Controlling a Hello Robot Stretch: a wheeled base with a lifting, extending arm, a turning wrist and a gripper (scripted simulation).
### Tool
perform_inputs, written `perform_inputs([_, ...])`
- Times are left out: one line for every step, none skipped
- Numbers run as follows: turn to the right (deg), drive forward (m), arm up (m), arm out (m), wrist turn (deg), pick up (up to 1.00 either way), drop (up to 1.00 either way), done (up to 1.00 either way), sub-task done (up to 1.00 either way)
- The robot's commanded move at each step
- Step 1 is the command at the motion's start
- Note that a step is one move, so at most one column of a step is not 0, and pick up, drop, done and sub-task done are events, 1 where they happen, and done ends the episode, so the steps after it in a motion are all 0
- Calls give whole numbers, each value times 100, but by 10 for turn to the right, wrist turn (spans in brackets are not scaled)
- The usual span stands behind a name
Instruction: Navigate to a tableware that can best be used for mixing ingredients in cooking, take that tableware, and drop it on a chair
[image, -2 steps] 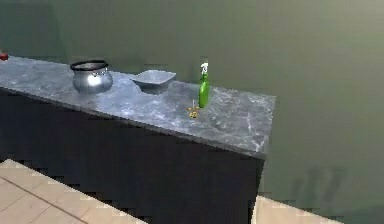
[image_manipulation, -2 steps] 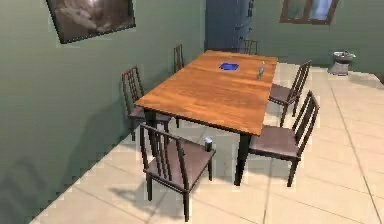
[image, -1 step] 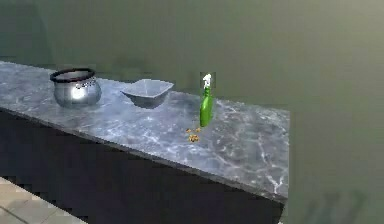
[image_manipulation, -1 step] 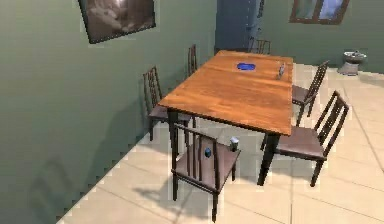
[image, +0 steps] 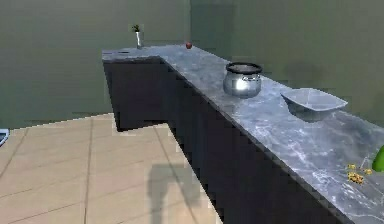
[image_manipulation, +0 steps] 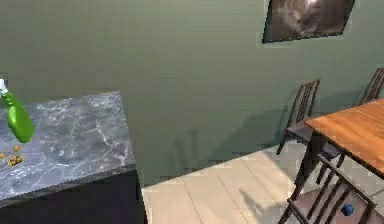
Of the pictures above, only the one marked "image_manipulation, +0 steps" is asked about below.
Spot dark wooden slatted chair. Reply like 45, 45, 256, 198
359, 66, 384, 106
277, 153, 379, 224
275, 78, 346, 185

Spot grey marble kitchen counter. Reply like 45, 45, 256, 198
0, 90, 148, 224

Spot brown wooden dining table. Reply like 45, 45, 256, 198
290, 98, 384, 202

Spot green spray bottle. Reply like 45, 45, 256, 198
0, 78, 35, 144

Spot small blue object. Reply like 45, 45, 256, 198
340, 203, 355, 217

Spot golden brown food crumbs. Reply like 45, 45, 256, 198
0, 144, 25, 168

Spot dark framed wall picture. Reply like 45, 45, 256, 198
261, 0, 356, 45

